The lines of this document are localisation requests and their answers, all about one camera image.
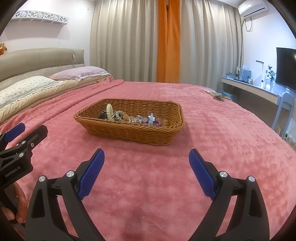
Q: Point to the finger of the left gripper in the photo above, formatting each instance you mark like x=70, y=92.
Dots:
x=33, y=139
x=14, y=132

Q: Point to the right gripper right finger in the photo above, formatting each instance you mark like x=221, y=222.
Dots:
x=249, y=220

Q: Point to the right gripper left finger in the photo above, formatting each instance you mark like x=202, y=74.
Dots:
x=44, y=218

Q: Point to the light blue hair clip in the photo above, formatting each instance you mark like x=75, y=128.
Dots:
x=151, y=119

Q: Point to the beige quilt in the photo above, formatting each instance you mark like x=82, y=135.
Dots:
x=44, y=95

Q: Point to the white floral pillow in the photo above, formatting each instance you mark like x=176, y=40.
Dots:
x=26, y=87

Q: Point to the beige headboard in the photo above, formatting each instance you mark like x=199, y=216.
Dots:
x=22, y=64

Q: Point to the lilac pillow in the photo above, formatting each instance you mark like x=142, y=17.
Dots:
x=80, y=73

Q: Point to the pink bed blanket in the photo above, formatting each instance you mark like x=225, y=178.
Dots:
x=146, y=192

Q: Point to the brown wicker basket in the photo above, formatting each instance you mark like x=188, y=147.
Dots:
x=127, y=120

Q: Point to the items on bed corner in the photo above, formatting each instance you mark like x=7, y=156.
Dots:
x=217, y=96

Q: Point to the white desk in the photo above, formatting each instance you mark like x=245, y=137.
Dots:
x=249, y=95

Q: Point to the light blue chair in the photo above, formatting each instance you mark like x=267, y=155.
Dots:
x=287, y=101

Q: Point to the white desk lamp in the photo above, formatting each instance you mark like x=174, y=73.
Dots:
x=261, y=76

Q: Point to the beige curtains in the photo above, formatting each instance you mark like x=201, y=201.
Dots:
x=124, y=40

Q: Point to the white flower vase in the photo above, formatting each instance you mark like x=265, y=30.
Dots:
x=269, y=81

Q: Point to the orange curtain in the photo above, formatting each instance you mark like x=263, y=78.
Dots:
x=169, y=42

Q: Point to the black television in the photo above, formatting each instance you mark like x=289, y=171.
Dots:
x=286, y=67

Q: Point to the white air conditioner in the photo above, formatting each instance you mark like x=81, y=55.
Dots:
x=251, y=8

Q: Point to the white wall shelf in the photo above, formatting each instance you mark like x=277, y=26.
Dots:
x=39, y=16

